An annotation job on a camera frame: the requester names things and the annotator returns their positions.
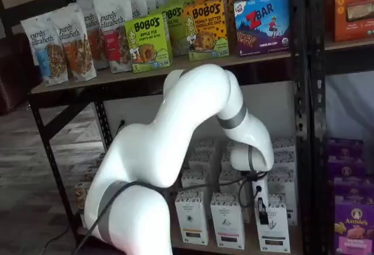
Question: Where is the tan wooden shelf board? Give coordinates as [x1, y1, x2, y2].
[325, 38, 374, 52]
[30, 51, 293, 95]

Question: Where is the small white box brown print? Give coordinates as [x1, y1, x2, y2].
[95, 151, 107, 168]
[84, 166, 101, 183]
[74, 181, 92, 209]

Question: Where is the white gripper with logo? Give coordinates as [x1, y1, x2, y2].
[251, 177, 270, 226]

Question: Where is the black plugged power cord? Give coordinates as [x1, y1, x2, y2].
[112, 123, 124, 140]

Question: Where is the purely elizabeth bag orange label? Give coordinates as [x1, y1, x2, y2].
[54, 2, 98, 82]
[82, 8, 109, 70]

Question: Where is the white box green strip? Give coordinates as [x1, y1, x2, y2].
[254, 193, 292, 253]

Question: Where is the dark red sofa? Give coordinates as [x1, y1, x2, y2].
[0, 32, 42, 116]

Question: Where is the white box pink strip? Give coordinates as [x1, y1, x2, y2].
[210, 192, 247, 250]

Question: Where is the black metal shelving frame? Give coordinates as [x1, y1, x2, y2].
[308, 0, 374, 255]
[0, 0, 312, 255]

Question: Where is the purple Annie's box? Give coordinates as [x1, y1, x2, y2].
[326, 137, 365, 162]
[334, 197, 374, 255]
[332, 175, 374, 206]
[328, 155, 368, 182]

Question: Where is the purely elizabeth bag blue label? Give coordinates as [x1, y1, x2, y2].
[19, 12, 70, 87]

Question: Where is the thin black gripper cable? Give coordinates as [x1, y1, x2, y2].
[237, 172, 260, 209]

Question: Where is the black cable on floor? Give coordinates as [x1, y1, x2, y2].
[37, 225, 79, 255]

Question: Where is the purely elizabeth bag red label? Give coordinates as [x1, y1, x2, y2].
[93, 0, 134, 74]

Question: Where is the white box orange strip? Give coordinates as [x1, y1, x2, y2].
[174, 189, 210, 246]

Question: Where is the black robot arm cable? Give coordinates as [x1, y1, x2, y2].
[71, 175, 252, 255]

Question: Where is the orange snack box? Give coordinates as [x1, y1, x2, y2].
[333, 0, 374, 43]

